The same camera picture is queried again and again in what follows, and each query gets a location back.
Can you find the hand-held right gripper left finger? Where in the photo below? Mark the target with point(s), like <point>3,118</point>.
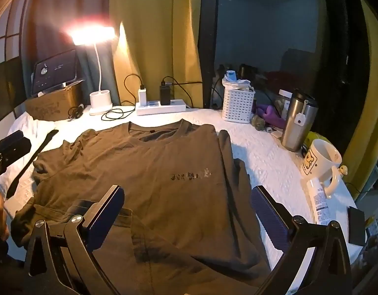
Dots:
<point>105,218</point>

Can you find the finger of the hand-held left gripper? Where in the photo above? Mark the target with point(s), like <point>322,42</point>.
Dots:
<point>14,147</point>

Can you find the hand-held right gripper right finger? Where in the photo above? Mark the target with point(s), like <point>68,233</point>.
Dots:
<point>269,218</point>

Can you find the brown t-shirt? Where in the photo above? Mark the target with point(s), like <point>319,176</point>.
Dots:
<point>146,166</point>

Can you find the white garment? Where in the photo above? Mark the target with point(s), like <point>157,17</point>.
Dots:
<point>26,126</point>

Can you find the white tube bottle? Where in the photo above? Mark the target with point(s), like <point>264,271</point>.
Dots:
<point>319,202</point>

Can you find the brown cardboard box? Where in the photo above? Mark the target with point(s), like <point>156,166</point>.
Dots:
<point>50,104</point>

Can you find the white cartoon mug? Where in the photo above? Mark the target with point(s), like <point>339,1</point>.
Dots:
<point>315,163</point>

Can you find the yellow plastic bag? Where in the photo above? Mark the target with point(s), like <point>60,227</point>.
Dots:
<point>313,136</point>

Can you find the stainless steel tumbler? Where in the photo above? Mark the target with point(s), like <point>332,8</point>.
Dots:
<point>295,126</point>

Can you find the grey fuzzy lump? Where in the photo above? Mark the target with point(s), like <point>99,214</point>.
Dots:
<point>258,122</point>

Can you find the white desk lamp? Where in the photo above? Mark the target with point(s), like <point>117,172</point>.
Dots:
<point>100,98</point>

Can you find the purple cloth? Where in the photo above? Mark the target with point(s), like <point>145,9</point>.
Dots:
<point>269,112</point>

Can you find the white plastic basket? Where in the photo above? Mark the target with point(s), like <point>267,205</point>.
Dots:
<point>238,107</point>

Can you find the glass jar with white lid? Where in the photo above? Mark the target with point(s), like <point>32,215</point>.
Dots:
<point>282,101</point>

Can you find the white charger plug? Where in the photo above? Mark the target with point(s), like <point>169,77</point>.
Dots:
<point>142,96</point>

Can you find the white power strip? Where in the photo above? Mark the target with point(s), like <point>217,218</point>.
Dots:
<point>170,108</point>

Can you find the black charger plug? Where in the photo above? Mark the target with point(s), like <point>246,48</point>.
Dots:
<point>165,95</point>

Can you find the teal curtain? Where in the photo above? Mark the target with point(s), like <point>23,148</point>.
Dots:
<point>53,12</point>

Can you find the yellow curtain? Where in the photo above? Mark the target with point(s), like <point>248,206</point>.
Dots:
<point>161,37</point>
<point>370,113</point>

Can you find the blue paper cup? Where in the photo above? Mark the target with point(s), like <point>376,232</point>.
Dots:
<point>231,76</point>

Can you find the black window frame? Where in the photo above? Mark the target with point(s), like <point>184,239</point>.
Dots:
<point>207,37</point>

